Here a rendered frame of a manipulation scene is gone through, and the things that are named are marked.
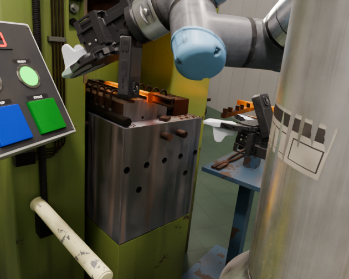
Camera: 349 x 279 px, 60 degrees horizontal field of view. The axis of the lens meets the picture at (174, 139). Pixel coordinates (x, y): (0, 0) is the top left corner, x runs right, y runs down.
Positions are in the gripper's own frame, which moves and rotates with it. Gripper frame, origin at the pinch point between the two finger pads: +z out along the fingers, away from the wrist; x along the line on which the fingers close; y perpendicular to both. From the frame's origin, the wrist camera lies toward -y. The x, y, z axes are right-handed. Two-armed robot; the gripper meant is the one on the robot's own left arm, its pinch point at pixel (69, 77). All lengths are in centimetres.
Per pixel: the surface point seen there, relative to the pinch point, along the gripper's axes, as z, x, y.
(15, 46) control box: 10.3, -0.1, 11.4
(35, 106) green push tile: 9.5, 2.5, -2.6
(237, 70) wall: 53, -492, 1
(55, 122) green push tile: 9.6, -0.9, -7.1
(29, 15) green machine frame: 19.8, -19.4, 25.9
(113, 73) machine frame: 38, -80, 12
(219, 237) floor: 38, -121, -105
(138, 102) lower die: 10.0, -41.1, -8.1
